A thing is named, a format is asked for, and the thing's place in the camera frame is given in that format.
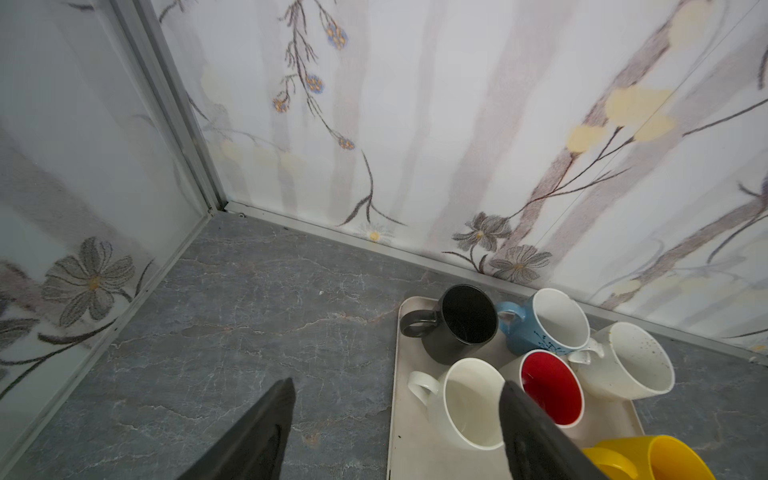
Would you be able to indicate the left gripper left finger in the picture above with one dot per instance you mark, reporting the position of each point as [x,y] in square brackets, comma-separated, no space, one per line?
[254,447]

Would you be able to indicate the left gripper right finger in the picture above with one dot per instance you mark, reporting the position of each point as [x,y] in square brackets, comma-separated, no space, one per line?
[534,445]

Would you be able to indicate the plain white mug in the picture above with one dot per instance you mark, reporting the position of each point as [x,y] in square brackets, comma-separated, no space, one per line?
[462,405]

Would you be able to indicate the white mug red inside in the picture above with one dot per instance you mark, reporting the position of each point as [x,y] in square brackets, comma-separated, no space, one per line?
[550,383]

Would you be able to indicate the yellow mug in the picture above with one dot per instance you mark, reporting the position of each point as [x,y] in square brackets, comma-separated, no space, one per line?
[648,457]

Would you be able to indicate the beige plastic tray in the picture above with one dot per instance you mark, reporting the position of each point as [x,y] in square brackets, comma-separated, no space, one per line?
[418,451]

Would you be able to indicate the white speckled mug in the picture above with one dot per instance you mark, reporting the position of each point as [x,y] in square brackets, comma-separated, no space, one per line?
[623,362]

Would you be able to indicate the blue patterned mug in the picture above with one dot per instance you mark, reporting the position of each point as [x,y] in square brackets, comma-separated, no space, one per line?
[549,320]

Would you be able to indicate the black mug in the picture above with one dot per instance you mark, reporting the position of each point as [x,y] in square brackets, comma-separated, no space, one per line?
[463,320]

